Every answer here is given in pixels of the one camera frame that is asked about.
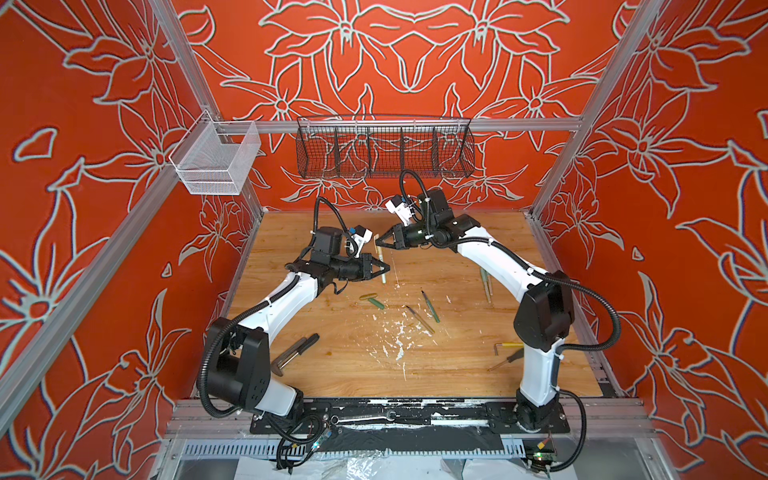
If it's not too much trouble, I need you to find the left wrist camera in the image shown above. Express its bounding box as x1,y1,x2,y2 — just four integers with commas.
347,225,372,258

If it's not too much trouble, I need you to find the yellow hex key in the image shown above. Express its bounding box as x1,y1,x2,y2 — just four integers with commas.
493,342,524,356

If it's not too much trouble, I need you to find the black wire mesh basket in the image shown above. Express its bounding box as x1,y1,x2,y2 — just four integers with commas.
296,114,476,180

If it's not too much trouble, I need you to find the black handled wrench tool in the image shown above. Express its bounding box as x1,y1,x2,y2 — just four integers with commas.
270,333,320,377

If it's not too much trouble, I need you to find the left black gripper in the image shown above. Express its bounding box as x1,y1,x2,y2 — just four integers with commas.
328,252,385,278

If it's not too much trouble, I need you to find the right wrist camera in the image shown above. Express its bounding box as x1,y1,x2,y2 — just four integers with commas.
385,195,414,226

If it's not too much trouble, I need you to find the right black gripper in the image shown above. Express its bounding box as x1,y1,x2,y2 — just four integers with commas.
372,221,437,252

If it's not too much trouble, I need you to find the light green pen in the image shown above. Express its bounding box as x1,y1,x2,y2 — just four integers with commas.
376,246,386,284

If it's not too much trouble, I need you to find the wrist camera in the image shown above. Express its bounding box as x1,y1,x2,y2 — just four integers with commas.
385,195,414,226
347,225,372,258

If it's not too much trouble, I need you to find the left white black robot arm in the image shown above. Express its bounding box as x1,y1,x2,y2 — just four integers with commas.
196,197,390,418

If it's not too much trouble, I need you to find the grey cable tray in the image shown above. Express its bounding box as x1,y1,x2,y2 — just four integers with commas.
180,435,525,460

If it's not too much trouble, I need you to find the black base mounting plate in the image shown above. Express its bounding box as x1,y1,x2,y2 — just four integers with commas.
248,397,571,436

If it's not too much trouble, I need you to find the clear plastic bin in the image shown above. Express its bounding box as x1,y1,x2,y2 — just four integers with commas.
170,111,262,196

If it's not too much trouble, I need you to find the black handled screwdriver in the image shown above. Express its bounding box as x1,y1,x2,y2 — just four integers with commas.
488,348,524,372

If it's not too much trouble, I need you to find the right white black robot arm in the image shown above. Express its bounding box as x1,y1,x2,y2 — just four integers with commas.
376,169,622,433

